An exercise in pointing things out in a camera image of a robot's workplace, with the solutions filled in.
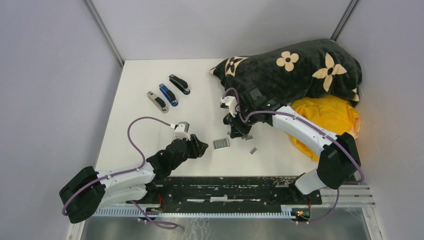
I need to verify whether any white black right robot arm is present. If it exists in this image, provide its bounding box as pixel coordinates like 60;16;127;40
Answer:
220;87;365;204

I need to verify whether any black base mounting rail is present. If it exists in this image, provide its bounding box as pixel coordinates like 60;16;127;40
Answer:
136;176;323;213

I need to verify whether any white slotted cable duct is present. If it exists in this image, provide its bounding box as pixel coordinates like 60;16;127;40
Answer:
92;205;305;220

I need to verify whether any black stapler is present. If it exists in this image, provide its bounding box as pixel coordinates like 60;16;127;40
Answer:
169;74;191;95

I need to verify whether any blue stapler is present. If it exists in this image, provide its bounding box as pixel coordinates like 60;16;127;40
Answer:
159;83;179;107

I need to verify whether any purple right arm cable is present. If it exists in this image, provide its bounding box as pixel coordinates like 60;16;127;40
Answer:
222;87;365;224

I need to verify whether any yellow crumpled cloth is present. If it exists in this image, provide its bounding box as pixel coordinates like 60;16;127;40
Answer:
291;95;362;140

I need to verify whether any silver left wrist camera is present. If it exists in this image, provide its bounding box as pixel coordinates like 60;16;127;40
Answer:
170;121;191;141

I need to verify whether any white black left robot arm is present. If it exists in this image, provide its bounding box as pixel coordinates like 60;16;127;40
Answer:
59;134;209;224

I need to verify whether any black floral plush pillow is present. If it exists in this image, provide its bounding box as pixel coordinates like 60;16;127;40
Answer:
210;38;363;107

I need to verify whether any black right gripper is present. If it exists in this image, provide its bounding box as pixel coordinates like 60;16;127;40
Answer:
226;107;258;139

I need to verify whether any beige stapler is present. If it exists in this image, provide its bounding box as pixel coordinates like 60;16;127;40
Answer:
146;91;169;114

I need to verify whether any staple box with staples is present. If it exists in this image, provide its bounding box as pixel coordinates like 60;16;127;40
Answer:
212;138;230;150

